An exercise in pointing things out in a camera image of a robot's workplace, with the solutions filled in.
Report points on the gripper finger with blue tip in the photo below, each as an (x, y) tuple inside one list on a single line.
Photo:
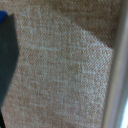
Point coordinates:
[(6, 53)]

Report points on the white panel edge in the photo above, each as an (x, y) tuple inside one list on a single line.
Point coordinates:
[(117, 86)]

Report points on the woven beige screen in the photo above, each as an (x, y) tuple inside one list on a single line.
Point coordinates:
[(63, 66)]

